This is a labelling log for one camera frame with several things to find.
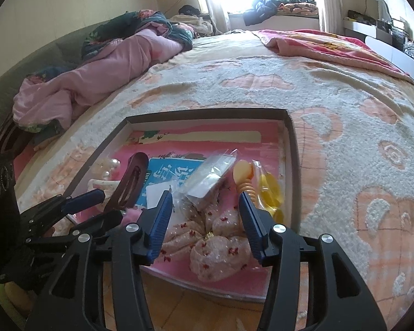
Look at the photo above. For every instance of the white square card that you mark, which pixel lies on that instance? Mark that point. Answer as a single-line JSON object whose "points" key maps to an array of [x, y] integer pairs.
{"points": [[157, 196]]}

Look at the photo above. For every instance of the pink quilt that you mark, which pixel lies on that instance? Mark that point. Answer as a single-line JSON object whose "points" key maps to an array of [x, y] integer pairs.
{"points": [[124, 62]]}

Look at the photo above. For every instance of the cream curtain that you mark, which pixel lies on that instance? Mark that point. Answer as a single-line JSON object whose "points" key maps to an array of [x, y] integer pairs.
{"points": [[331, 0]]}

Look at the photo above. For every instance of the black device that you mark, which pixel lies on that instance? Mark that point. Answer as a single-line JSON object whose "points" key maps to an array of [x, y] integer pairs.
{"points": [[360, 16]]}

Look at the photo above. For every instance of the dark striped cloth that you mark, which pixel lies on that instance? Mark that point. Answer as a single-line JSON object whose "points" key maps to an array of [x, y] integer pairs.
{"points": [[7, 138]]}

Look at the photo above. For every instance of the pearl hair claw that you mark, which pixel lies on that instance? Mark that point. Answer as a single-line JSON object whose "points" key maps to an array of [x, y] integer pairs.
{"points": [[108, 170]]}

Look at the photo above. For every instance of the blue printed card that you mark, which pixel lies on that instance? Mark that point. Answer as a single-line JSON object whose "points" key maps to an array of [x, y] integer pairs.
{"points": [[162, 174]]}

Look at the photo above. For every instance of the floral fabric hair bow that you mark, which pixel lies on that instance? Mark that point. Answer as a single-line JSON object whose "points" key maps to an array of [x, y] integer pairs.
{"points": [[214, 258]]}

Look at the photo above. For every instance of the brown hair clip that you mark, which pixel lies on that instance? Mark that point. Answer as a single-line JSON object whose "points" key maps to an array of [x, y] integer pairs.
{"points": [[131, 176]]}

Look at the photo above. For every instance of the dark floral quilt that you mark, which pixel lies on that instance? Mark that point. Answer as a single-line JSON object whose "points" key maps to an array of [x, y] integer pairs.
{"points": [[124, 20]]}

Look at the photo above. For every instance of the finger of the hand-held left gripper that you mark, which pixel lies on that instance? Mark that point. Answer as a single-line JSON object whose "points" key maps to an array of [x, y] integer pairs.
{"points": [[103, 222], [86, 200]]}

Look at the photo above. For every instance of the pink fluffy hair piece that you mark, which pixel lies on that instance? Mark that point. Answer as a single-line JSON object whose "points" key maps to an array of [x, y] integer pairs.
{"points": [[133, 213]]}

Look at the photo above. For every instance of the white cabinet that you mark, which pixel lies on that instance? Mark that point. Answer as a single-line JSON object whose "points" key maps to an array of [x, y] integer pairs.
{"points": [[383, 44]]}

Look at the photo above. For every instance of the colourful folded quilt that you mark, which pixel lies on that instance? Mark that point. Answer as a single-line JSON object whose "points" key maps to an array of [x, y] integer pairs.
{"points": [[300, 8]]}

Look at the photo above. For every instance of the beige clothes heap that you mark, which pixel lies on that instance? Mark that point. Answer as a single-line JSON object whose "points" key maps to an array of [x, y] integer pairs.
{"points": [[193, 24]]}

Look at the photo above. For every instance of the green sofa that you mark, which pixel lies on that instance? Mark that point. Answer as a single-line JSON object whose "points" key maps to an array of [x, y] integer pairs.
{"points": [[27, 62]]}

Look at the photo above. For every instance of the clear plastic bag with card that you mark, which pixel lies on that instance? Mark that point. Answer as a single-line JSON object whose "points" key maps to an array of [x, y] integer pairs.
{"points": [[207, 176]]}

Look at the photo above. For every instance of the red printed blanket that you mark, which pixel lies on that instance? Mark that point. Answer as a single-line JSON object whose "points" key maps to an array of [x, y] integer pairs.
{"points": [[331, 51]]}

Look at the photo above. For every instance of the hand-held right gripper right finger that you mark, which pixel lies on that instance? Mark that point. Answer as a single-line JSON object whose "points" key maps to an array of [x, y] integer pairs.
{"points": [[250, 227]]}

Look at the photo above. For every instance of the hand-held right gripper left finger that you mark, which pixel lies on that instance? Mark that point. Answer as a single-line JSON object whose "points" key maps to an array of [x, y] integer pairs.
{"points": [[160, 224]]}

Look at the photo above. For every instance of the dark shallow box tray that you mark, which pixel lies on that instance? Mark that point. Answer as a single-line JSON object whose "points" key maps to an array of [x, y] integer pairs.
{"points": [[207, 113]]}

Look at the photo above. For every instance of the dark blue clothes pile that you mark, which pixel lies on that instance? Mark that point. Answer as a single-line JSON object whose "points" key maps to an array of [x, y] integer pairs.
{"points": [[262, 7]]}

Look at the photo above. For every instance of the pink printed paper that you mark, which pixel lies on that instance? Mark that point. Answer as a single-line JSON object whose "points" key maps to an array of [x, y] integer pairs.
{"points": [[179, 282]]}

